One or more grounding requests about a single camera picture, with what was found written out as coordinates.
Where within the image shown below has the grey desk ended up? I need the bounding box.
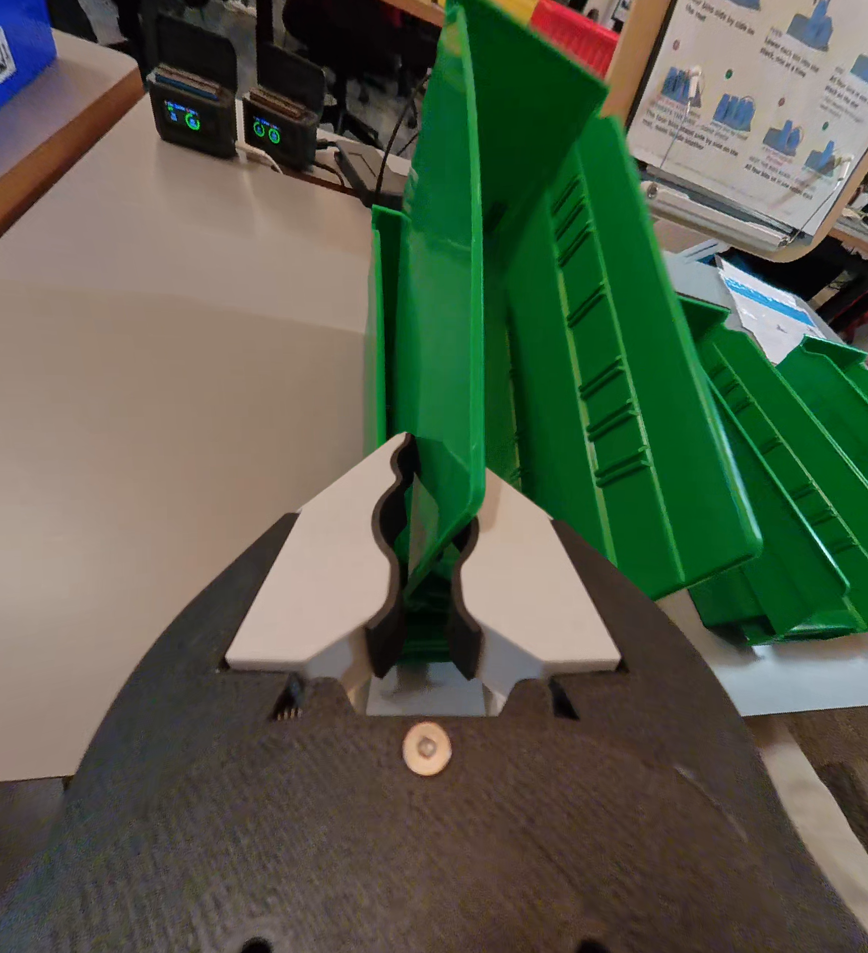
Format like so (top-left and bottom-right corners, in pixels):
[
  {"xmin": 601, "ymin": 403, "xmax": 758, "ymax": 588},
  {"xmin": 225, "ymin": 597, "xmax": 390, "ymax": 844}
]
[{"xmin": 0, "ymin": 93, "xmax": 868, "ymax": 786}]

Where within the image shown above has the instruction sheet on clipboard stand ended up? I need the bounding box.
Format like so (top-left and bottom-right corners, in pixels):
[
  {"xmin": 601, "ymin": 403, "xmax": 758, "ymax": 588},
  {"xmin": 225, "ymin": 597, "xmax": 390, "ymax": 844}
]
[{"xmin": 601, "ymin": 0, "xmax": 868, "ymax": 263}]

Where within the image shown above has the white document stand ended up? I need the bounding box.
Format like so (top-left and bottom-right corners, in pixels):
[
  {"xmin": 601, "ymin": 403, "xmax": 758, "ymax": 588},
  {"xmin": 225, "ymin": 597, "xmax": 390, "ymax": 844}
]
[{"xmin": 644, "ymin": 179, "xmax": 808, "ymax": 256}]

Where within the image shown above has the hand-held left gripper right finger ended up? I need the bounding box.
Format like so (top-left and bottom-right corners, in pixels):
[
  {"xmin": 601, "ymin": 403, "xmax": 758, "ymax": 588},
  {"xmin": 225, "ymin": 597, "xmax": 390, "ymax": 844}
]
[{"xmin": 445, "ymin": 473, "xmax": 622, "ymax": 689}]

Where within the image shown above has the black battery charger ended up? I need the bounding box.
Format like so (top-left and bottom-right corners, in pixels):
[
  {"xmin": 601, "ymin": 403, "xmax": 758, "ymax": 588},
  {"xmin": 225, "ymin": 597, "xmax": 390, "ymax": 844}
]
[
  {"xmin": 145, "ymin": 63, "xmax": 239, "ymax": 159},
  {"xmin": 242, "ymin": 85, "xmax": 325, "ymax": 170}
]

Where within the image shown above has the printed instruction sheet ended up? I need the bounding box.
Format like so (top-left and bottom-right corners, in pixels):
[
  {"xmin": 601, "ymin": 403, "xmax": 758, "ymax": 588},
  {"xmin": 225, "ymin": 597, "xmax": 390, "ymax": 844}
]
[{"xmin": 627, "ymin": 0, "xmax": 868, "ymax": 233}]

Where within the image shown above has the red plastic bin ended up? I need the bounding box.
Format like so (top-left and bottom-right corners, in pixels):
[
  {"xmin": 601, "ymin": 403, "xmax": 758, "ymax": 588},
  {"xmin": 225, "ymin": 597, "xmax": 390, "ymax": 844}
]
[{"xmin": 529, "ymin": 0, "xmax": 622, "ymax": 77}]

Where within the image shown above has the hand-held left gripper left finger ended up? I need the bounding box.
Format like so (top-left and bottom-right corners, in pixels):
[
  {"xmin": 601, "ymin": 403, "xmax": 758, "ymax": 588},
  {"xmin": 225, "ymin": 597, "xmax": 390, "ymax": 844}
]
[{"xmin": 224, "ymin": 430, "xmax": 424, "ymax": 682}]

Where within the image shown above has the wood-edged table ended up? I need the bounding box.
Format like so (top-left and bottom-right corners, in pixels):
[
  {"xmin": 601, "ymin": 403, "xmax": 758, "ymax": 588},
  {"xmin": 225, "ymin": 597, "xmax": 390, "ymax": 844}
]
[{"xmin": 0, "ymin": 28, "xmax": 146, "ymax": 278}]

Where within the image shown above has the white blue plastic pouch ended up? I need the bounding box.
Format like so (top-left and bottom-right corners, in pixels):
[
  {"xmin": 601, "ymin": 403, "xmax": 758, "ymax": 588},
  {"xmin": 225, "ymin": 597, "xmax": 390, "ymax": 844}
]
[{"xmin": 715, "ymin": 255, "xmax": 827, "ymax": 367}]

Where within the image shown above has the black cable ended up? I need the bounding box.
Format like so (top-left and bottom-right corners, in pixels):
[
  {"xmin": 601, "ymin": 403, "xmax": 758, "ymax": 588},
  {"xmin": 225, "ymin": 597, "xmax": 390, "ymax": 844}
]
[{"xmin": 373, "ymin": 66, "xmax": 436, "ymax": 196}]

